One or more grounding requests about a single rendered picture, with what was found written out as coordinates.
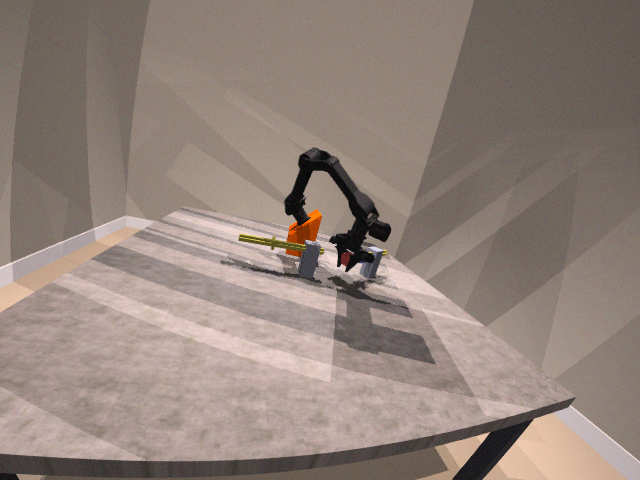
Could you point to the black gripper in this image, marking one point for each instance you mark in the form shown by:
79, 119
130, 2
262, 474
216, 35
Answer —
359, 254

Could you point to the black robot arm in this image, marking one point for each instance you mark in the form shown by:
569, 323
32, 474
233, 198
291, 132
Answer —
359, 203

